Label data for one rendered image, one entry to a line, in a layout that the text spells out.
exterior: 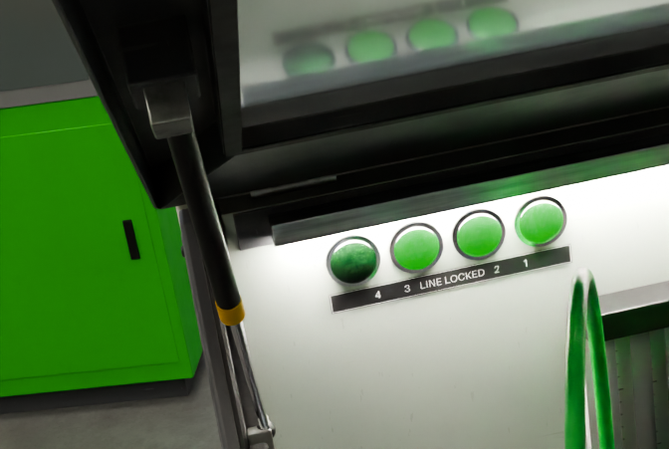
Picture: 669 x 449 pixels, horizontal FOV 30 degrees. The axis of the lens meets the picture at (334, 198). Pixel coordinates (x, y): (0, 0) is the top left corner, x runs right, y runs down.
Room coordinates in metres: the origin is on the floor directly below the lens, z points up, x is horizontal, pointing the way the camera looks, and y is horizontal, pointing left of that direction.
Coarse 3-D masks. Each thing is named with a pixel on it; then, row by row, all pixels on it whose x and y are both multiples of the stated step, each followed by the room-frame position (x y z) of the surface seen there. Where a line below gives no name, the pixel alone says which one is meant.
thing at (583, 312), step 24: (576, 288) 0.84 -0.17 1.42; (576, 312) 0.80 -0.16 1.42; (600, 312) 0.96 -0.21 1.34; (576, 336) 0.78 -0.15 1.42; (600, 336) 0.96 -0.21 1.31; (576, 360) 0.76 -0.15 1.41; (600, 360) 0.97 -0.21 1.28; (576, 384) 0.74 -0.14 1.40; (600, 384) 0.98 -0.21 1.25; (576, 408) 0.73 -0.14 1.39; (600, 408) 0.98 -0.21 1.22; (576, 432) 0.71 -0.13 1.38; (600, 432) 0.99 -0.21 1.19
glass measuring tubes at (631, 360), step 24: (648, 288) 1.07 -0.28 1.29; (624, 312) 1.04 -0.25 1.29; (648, 312) 1.04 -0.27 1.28; (624, 336) 1.04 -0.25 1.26; (648, 336) 1.05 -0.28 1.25; (624, 360) 1.06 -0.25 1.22; (648, 360) 1.05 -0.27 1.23; (624, 384) 1.06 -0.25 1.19; (648, 384) 1.04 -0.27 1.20; (624, 408) 1.06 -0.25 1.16; (648, 408) 1.04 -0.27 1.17; (624, 432) 1.06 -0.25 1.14; (648, 432) 1.04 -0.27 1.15
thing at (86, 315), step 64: (0, 0) 3.29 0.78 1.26; (0, 64) 3.29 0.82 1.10; (64, 64) 3.27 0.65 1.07; (0, 128) 3.31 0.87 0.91; (64, 128) 3.28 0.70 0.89; (0, 192) 3.31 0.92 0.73; (64, 192) 3.29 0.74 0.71; (128, 192) 3.26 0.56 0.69; (0, 256) 3.32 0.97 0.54; (64, 256) 3.29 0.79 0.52; (128, 256) 3.27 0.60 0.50; (0, 320) 3.32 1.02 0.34; (64, 320) 3.30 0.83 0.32; (128, 320) 3.27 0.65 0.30; (192, 320) 3.38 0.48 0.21; (0, 384) 3.33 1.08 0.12; (64, 384) 3.31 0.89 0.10; (128, 384) 3.32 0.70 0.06
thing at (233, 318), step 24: (192, 144) 0.74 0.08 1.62; (192, 168) 0.75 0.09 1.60; (192, 192) 0.76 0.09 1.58; (192, 216) 0.77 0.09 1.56; (216, 216) 0.77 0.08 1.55; (216, 240) 0.78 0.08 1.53; (216, 264) 0.79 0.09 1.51; (216, 288) 0.80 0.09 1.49; (240, 312) 0.82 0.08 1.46; (240, 336) 0.83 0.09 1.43; (240, 360) 0.85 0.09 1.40; (264, 408) 0.88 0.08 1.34; (264, 432) 0.88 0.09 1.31
